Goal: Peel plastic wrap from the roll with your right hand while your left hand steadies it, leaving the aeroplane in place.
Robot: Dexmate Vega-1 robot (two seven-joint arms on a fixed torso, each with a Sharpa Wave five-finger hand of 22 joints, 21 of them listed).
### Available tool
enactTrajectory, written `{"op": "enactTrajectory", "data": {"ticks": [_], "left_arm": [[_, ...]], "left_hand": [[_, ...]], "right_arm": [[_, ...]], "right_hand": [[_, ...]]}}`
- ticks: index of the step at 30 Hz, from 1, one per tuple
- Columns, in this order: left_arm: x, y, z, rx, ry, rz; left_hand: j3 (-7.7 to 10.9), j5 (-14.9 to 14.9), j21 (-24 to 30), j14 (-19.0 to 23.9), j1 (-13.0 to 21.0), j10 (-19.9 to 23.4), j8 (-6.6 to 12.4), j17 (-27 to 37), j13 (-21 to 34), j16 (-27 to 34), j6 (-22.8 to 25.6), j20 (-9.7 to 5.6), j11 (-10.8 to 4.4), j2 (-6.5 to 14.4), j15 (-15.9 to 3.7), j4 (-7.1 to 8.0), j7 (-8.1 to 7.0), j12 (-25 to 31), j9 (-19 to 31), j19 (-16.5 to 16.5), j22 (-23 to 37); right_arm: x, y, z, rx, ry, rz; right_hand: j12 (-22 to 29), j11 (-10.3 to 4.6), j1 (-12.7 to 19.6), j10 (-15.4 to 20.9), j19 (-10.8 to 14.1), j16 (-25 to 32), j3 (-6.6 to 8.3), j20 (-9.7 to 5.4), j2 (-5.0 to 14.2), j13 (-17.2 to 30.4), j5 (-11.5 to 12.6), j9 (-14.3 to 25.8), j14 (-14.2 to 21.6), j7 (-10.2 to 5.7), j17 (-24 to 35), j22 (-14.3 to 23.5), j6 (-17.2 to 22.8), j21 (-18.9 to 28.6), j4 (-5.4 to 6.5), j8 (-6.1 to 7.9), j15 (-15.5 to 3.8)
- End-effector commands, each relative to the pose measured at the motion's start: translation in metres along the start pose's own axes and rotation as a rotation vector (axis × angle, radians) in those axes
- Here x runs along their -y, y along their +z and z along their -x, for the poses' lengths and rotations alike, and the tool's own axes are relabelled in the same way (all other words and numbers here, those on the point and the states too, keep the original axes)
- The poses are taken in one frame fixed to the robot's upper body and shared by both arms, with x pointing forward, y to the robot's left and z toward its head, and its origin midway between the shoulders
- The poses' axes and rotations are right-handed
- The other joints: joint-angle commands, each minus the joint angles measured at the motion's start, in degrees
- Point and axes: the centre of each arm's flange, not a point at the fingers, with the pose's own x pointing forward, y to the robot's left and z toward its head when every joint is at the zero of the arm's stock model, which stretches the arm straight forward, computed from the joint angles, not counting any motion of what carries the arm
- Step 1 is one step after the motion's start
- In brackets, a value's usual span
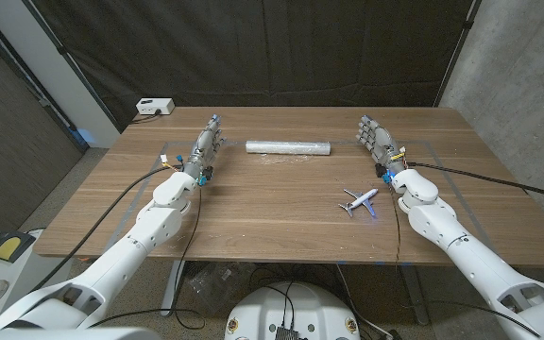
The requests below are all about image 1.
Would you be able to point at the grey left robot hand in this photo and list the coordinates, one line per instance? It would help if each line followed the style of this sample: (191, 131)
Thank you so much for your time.
(203, 151)

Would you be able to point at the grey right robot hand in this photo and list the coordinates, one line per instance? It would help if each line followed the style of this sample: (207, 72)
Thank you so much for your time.
(383, 146)

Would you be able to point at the silver foil roll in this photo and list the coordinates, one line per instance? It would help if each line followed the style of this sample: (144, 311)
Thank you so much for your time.
(286, 147)

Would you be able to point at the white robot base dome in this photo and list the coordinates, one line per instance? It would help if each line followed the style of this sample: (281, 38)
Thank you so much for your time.
(300, 307)

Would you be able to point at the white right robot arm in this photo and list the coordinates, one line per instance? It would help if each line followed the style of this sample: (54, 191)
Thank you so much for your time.
(465, 255)

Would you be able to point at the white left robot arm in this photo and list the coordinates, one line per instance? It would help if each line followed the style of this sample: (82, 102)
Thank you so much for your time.
(125, 250)

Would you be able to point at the white toy aeroplane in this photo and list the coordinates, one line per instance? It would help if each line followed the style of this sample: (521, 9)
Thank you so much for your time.
(362, 200)

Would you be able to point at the white power outlet box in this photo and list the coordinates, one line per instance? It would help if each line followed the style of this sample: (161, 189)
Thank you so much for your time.
(155, 106)

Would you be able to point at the black backdrop curtain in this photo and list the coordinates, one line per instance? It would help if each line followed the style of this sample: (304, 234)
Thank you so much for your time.
(253, 47)

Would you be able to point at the black backdrop stand pole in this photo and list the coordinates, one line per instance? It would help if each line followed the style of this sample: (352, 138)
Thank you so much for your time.
(88, 85)
(460, 47)

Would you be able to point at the clear plastic bag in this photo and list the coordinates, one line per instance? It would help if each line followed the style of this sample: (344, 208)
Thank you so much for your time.
(215, 283)

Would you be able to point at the grey table leg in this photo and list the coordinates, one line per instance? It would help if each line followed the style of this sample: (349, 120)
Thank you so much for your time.
(170, 293)
(413, 297)

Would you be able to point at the black box on base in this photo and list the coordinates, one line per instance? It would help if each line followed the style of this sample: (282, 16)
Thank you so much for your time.
(287, 334)

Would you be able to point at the white robot chest cover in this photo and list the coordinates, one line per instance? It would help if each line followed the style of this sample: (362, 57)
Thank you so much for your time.
(64, 334)

